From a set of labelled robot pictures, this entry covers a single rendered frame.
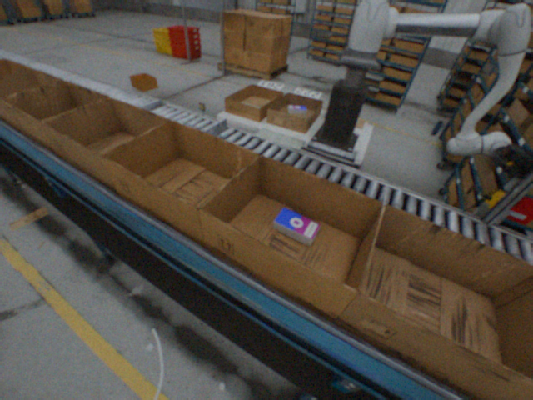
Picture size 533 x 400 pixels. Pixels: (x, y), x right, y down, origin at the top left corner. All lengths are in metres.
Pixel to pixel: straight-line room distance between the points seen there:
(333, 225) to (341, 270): 0.16
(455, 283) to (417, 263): 0.11
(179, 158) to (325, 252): 0.68
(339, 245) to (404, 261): 0.20
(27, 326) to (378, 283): 1.84
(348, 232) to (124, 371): 1.31
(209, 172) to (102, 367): 1.17
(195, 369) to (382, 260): 1.11
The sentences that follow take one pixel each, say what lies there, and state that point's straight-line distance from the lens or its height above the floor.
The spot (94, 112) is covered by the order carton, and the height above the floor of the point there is 1.01.
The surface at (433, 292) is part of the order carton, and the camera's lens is 0.81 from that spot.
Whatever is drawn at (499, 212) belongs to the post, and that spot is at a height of 0.82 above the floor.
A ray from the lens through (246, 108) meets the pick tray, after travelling 1.64.
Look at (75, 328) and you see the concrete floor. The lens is 1.79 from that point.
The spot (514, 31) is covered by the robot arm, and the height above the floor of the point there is 1.44.
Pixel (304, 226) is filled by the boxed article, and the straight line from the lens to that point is 0.72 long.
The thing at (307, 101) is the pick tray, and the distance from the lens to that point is 1.89.
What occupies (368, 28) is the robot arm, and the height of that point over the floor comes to 1.35.
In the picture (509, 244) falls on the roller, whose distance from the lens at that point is 1.45.
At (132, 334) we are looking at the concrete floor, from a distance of 1.63.
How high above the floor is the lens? 1.46
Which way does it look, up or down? 44 degrees down
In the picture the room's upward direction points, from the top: 6 degrees clockwise
